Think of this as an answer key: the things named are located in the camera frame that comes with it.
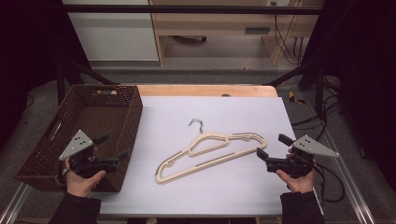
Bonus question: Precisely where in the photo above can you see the black cables under desk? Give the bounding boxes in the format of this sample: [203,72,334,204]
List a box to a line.
[270,1,304,66]

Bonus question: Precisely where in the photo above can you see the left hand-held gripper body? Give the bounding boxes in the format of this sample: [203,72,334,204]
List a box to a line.
[59,130,121,179]

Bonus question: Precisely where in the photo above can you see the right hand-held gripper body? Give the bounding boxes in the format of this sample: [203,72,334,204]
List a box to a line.
[265,134,340,179]

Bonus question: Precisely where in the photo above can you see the yellow and black object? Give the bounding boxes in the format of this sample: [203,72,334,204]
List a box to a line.
[288,91,306,105]

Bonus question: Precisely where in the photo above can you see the dark curtain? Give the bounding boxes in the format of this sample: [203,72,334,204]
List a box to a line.
[302,0,396,190]
[0,0,92,150]

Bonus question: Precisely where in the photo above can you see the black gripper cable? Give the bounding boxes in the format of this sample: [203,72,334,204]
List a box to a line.
[55,167,70,187]
[312,161,346,203]

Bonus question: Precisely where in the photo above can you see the white table mat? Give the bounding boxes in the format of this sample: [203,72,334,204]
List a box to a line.
[88,95,325,217]

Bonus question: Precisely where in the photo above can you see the black frame stand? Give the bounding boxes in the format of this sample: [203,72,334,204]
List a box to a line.
[55,59,120,105]
[264,60,326,119]

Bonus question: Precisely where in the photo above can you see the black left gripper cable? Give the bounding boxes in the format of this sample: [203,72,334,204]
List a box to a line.
[55,167,70,187]

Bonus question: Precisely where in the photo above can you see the brown woven basket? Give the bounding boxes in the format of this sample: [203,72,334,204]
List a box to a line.
[13,84,144,193]

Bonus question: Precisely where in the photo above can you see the white cabinet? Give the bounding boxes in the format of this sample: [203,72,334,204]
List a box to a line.
[62,0,160,62]

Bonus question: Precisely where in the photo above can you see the black horizontal frame bar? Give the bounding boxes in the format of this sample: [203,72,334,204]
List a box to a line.
[62,4,325,15]

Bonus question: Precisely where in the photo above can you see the light wooden desk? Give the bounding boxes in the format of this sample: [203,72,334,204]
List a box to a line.
[148,0,325,67]

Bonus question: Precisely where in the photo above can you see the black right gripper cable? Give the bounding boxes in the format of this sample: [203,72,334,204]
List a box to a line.
[312,161,346,203]

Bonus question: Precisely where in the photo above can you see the person's left hand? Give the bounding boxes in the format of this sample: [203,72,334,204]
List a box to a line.
[64,160,107,198]

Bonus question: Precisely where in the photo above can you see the person's right hand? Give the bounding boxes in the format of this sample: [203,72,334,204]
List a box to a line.
[275,170,316,194]

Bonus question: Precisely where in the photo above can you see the aluminium rail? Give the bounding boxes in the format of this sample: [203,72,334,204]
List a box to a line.
[306,92,377,224]
[0,182,32,224]

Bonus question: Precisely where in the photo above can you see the black floor cables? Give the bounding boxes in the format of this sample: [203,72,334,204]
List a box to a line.
[292,77,342,143]

